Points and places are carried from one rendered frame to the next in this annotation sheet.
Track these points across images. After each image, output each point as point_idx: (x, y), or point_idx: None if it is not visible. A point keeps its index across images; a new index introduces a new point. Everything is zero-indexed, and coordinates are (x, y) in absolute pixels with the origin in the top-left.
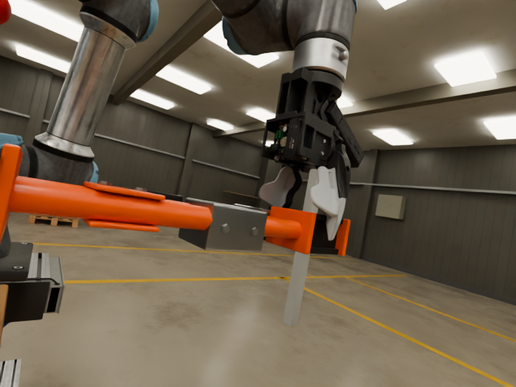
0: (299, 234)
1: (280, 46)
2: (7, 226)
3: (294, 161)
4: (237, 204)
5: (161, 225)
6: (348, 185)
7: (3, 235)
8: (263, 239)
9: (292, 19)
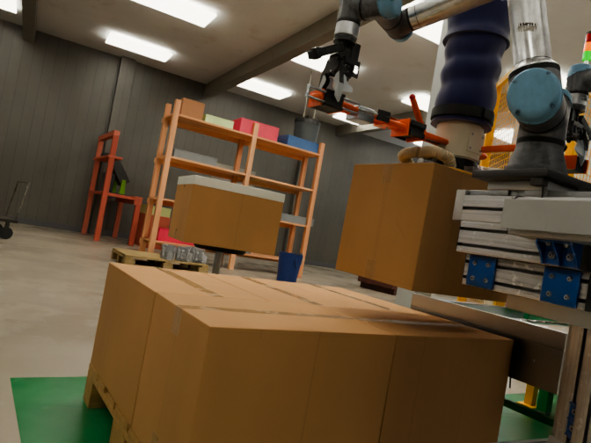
0: None
1: (367, 19)
2: (521, 152)
3: None
4: (359, 103)
5: (373, 123)
6: (319, 82)
7: (513, 157)
8: (342, 110)
9: None
